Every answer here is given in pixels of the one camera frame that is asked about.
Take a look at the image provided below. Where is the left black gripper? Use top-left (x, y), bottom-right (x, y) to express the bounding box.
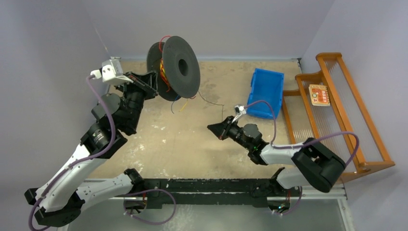
top-left (114, 69), bottom-right (158, 132)

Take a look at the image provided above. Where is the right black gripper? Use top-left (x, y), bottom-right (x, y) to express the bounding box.
top-left (207, 116), bottom-right (252, 151)

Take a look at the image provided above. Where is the thin black cable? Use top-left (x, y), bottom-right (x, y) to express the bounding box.
top-left (197, 90), bottom-right (225, 123)

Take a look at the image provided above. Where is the black cable spool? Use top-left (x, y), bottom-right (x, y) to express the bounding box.
top-left (146, 36), bottom-right (201, 101)

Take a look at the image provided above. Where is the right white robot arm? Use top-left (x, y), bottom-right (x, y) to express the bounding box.
top-left (207, 116), bottom-right (347, 196)

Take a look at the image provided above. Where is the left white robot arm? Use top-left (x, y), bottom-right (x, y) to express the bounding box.
top-left (25, 71), bottom-right (158, 230)

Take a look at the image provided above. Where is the blue plastic bin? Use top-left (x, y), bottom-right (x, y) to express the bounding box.
top-left (247, 68), bottom-right (284, 119)

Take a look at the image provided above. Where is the orange patterned card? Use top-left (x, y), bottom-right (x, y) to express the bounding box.
top-left (308, 84), bottom-right (331, 106)

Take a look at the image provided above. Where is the orange wooden rack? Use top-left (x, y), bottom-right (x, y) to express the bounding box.
top-left (282, 52), bottom-right (395, 182)

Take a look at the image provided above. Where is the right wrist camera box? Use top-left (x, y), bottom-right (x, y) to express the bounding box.
top-left (232, 104), bottom-right (246, 123)

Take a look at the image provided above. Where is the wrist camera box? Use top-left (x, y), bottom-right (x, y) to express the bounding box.
top-left (90, 56), bottom-right (134, 86)
top-left (232, 104), bottom-right (246, 123)

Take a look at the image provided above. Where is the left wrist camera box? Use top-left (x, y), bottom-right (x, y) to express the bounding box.
top-left (90, 56), bottom-right (134, 86)

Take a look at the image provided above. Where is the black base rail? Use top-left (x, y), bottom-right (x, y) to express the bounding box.
top-left (126, 179), bottom-right (300, 209)

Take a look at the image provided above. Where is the red wire on spool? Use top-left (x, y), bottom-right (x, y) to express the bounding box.
top-left (158, 35), bottom-right (171, 53)

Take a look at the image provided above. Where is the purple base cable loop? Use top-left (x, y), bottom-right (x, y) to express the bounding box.
top-left (122, 189), bottom-right (178, 225)

